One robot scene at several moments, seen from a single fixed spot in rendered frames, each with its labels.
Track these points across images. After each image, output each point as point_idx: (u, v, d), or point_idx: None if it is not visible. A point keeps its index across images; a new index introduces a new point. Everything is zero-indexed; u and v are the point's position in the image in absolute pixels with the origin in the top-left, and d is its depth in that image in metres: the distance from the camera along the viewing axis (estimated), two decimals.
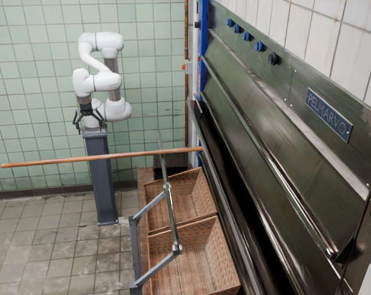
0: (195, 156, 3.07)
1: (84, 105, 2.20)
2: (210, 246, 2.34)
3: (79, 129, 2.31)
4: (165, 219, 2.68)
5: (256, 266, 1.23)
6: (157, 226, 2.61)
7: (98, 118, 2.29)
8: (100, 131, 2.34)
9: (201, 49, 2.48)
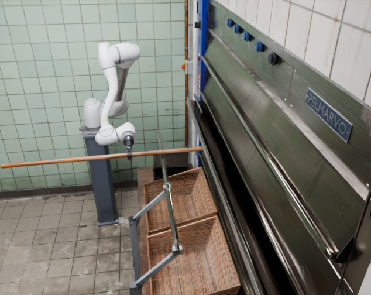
0: (195, 156, 3.07)
1: (123, 141, 2.50)
2: (210, 246, 2.34)
3: (129, 156, 2.34)
4: (165, 219, 2.68)
5: (256, 266, 1.23)
6: (157, 226, 2.61)
7: (127, 146, 2.37)
8: (127, 155, 2.29)
9: (201, 49, 2.48)
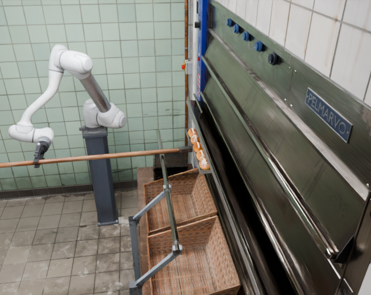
0: None
1: None
2: (210, 246, 2.34)
3: (37, 164, 2.26)
4: (165, 219, 2.68)
5: (256, 266, 1.23)
6: (157, 226, 2.61)
7: None
8: (33, 163, 2.21)
9: (201, 49, 2.48)
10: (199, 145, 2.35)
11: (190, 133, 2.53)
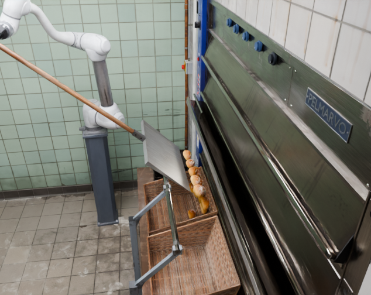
0: (195, 156, 3.07)
1: None
2: (210, 246, 2.34)
3: None
4: (165, 219, 2.68)
5: (256, 266, 1.23)
6: (158, 226, 2.61)
7: None
8: None
9: (201, 49, 2.48)
10: (196, 171, 2.45)
11: (187, 153, 2.61)
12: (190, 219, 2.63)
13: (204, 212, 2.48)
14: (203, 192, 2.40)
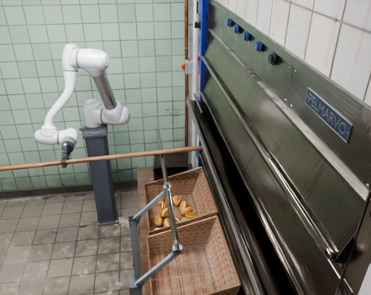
0: (195, 156, 3.07)
1: None
2: (210, 246, 2.34)
3: (64, 164, 2.29)
4: None
5: (256, 266, 1.23)
6: (158, 226, 2.61)
7: (62, 153, 2.32)
8: (61, 163, 2.24)
9: (201, 49, 2.48)
10: None
11: (176, 199, 2.78)
12: (158, 223, 2.57)
13: None
14: None
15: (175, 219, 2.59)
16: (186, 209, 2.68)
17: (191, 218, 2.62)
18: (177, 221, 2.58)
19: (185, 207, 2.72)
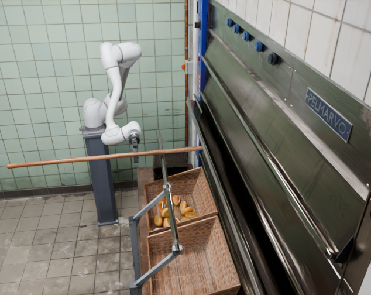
0: (195, 156, 3.07)
1: (129, 140, 2.50)
2: (210, 246, 2.34)
3: (135, 159, 2.38)
4: None
5: (256, 266, 1.23)
6: (158, 226, 2.61)
7: None
8: (133, 146, 2.29)
9: (201, 49, 2.48)
10: None
11: (176, 199, 2.78)
12: (158, 223, 2.57)
13: None
14: None
15: (175, 219, 2.59)
16: (186, 209, 2.68)
17: (191, 218, 2.62)
18: (177, 221, 2.58)
19: (185, 207, 2.72)
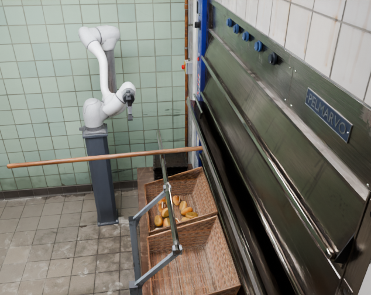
0: (195, 156, 3.07)
1: (123, 98, 2.40)
2: (210, 246, 2.34)
3: (129, 117, 2.29)
4: None
5: (256, 266, 1.23)
6: (158, 226, 2.61)
7: None
8: (126, 100, 2.19)
9: (201, 49, 2.48)
10: None
11: (176, 199, 2.78)
12: (158, 223, 2.57)
13: None
14: None
15: (175, 219, 2.59)
16: (186, 209, 2.68)
17: (191, 218, 2.62)
18: (177, 221, 2.58)
19: (185, 207, 2.72)
